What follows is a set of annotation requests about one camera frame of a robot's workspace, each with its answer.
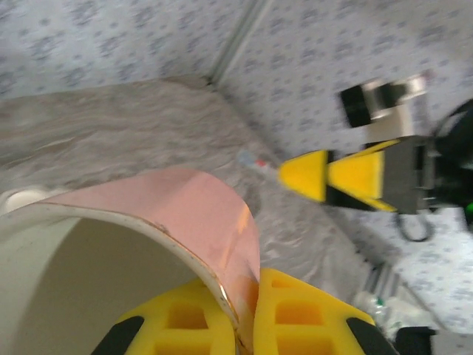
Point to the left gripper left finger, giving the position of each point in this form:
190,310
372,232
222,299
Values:
177,325

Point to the small pen-like object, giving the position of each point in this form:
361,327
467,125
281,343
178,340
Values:
245,159

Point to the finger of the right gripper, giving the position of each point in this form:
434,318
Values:
308,175
358,174

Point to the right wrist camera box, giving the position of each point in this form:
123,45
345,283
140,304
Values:
395,111

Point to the pink mug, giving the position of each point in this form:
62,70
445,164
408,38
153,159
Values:
166,207

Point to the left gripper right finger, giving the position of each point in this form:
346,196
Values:
295,318

